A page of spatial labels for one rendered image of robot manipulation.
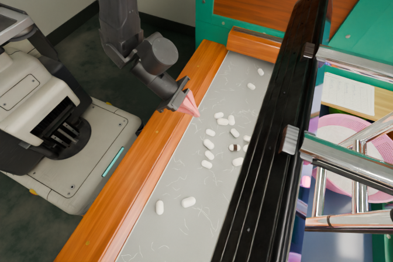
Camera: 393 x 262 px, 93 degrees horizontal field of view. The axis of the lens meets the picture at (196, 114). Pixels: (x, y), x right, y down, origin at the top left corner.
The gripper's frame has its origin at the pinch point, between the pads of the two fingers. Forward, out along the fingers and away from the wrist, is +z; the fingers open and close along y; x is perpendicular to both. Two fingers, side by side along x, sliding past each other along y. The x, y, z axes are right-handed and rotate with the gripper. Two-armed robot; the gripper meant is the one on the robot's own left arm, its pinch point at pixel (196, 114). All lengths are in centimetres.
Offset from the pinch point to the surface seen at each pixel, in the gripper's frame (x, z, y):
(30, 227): 117, -4, -64
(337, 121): -18.3, 38.8, 23.7
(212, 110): 7.9, 8.8, 10.4
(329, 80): -18, 32, 38
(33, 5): 161, -116, 71
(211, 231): -0.4, 19.0, -23.0
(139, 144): 16.0, -4.2, -11.4
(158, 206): 7.7, 6.6, -23.5
